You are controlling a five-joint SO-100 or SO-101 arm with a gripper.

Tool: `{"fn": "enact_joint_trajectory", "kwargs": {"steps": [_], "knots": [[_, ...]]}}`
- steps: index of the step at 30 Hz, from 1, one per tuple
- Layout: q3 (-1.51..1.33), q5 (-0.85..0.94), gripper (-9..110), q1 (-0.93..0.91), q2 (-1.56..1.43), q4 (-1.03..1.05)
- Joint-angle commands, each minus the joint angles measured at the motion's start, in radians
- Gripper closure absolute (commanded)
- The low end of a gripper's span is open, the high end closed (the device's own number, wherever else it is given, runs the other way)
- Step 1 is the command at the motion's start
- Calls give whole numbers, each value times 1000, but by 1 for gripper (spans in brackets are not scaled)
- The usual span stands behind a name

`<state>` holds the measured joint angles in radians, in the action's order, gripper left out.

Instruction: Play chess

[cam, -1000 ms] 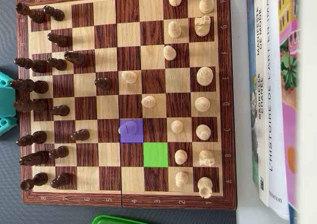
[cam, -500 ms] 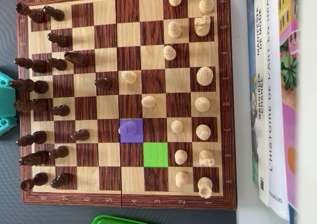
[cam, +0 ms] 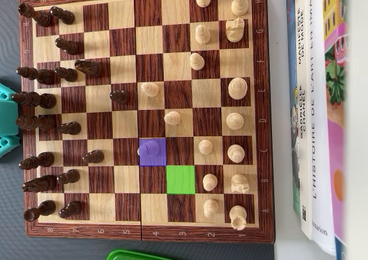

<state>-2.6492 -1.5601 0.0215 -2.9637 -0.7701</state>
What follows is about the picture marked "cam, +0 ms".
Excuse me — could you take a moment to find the moved light pawn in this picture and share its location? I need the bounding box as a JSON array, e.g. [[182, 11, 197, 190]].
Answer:
[[137, 140, 161, 158]]

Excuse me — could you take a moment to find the light wooden queen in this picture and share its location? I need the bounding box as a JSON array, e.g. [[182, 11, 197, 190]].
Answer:
[[225, 112, 244, 130]]

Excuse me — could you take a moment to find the light wooden bishop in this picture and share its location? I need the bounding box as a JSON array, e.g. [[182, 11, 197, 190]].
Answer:
[[227, 143, 246, 163]]

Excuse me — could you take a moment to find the light wooden king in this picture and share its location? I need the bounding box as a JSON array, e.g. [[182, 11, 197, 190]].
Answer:
[[228, 77, 248, 101]]

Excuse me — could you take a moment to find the wooden folding chessboard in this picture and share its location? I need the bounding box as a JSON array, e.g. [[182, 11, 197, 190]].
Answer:
[[17, 0, 276, 245]]

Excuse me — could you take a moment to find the light wooden knight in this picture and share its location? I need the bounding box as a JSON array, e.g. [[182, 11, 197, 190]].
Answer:
[[225, 17, 246, 43], [230, 173, 250, 194]]

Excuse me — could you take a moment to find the light wooden rook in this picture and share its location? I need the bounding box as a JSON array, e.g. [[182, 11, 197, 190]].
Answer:
[[231, 0, 250, 16], [229, 204, 248, 231]]

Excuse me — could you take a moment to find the dark wooden knight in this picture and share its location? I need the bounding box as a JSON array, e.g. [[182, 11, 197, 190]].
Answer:
[[74, 59, 104, 78], [21, 174, 58, 193]]

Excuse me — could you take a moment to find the Gabrielle Chanel white book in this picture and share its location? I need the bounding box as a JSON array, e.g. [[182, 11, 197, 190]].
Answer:
[[293, 0, 314, 240]]

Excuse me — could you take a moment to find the thin blue-spine book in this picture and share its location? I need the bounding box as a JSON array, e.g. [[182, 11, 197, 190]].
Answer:
[[285, 0, 301, 215]]

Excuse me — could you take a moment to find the white art history book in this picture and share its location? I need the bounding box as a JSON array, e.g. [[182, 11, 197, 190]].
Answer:
[[308, 0, 338, 257]]

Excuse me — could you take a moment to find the green plastic lid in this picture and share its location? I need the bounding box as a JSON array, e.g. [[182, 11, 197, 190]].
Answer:
[[106, 248, 173, 260]]

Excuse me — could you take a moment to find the dark wooden queen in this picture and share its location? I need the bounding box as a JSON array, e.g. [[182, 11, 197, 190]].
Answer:
[[14, 114, 56, 131]]

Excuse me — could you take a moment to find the dark wooden king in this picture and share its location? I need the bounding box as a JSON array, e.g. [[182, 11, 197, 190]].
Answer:
[[11, 91, 57, 109]]

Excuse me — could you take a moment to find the dark wooden bishop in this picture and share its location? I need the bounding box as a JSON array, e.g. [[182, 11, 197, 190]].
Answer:
[[16, 66, 55, 85], [18, 151, 55, 170]]

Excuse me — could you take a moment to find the colourful pink illustrated book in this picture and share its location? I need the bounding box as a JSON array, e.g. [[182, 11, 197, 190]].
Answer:
[[321, 0, 350, 248]]

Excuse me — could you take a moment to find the dark wooden rook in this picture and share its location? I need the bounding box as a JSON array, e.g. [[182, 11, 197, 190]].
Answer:
[[18, 3, 54, 28], [23, 200, 56, 222]]

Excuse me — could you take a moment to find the white blurred upright panel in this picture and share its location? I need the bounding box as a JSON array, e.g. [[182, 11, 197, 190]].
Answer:
[[344, 0, 368, 260]]

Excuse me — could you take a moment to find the dark blue book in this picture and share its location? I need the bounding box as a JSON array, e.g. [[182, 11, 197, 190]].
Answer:
[[334, 236, 347, 260]]

